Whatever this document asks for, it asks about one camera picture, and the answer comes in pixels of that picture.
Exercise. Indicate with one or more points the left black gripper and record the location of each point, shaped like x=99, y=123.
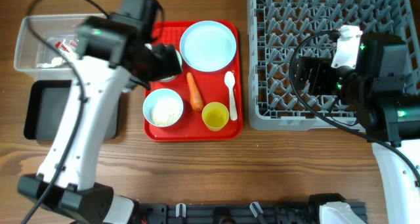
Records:
x=171, y=61

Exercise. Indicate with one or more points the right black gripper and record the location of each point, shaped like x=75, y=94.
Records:
x=308, y=74

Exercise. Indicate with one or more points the green bowl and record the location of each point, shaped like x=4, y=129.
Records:
x=169, y=79

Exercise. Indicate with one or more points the light blue bowl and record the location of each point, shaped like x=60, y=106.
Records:
x=151, y=99

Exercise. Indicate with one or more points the white rice grains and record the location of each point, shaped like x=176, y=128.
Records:
x=166, y=112

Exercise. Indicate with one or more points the white napkin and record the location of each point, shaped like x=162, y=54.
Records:
x=46, y=58

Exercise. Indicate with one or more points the yellow plastic cup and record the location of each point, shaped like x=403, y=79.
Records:
x=215, y=116

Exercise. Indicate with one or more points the red snack wrapper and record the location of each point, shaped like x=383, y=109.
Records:
x=62, y=46

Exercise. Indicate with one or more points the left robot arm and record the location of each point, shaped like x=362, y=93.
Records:
x=114, y=52

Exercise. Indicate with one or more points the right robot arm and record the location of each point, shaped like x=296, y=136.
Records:
x=373, y=82

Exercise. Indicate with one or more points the grey dishwasher rack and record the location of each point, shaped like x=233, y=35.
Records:
x=276, y=27

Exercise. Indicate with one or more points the clear plastic waste bin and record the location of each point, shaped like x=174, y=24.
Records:
x=31, y=53

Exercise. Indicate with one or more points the red serving tray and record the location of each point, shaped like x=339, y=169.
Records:
x=210, y=85

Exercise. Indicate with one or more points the light blue plate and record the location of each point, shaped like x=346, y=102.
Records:
x=208, y=46

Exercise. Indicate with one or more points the orange carrot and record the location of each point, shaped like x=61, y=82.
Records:
x=195, y=96

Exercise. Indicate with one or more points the white plastic spoon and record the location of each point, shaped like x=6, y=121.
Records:
x=229, y=81

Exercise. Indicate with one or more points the black rectangular tray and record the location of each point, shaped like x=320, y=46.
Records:
x=46, y=106

